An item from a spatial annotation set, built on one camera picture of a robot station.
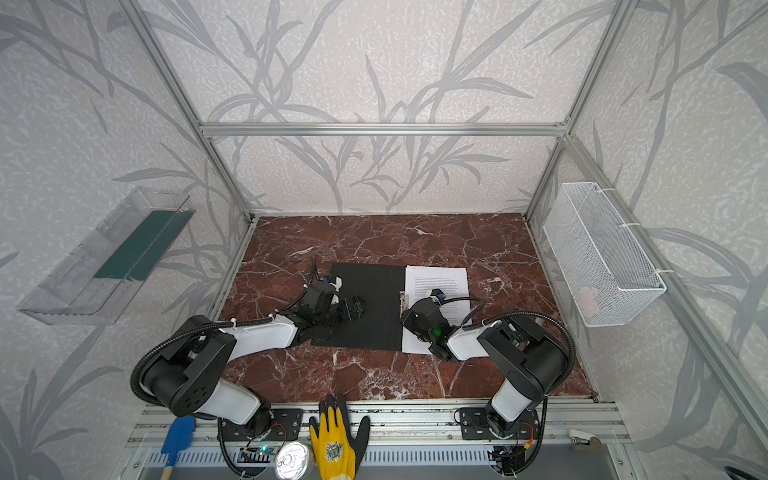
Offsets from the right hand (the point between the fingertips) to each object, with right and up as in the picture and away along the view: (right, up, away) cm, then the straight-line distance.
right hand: (403, 307), depth 93 cm
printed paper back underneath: (+17, +7, +6) cm, 20 cm away
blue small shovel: (-55, -28, -20) cm, 65 cm away
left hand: (-13, +2, -2) cm, 13 cm away
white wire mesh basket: (+43, +13, -31) cm, 55 cm away
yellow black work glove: (-15, -28, -25) cm, 40 cm away
